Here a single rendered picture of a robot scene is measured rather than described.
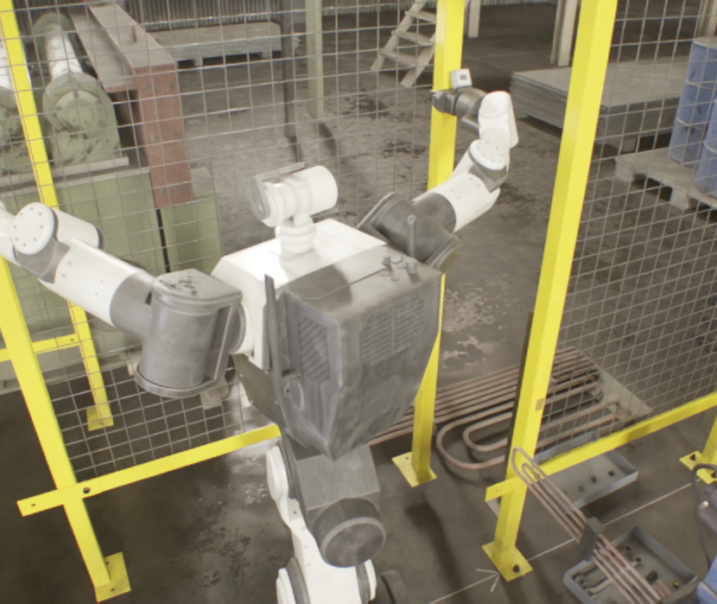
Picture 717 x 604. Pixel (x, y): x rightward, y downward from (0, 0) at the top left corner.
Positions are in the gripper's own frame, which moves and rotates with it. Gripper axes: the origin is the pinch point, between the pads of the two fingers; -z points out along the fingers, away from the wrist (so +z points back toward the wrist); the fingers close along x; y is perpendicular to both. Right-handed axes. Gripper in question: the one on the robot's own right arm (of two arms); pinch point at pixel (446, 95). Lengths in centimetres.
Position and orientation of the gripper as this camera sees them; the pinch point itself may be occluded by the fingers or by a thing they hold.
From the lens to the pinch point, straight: 179.1
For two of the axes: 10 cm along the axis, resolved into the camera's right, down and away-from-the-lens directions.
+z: 4.3, 4.8, -7.6
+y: 0.0, 8.5, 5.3
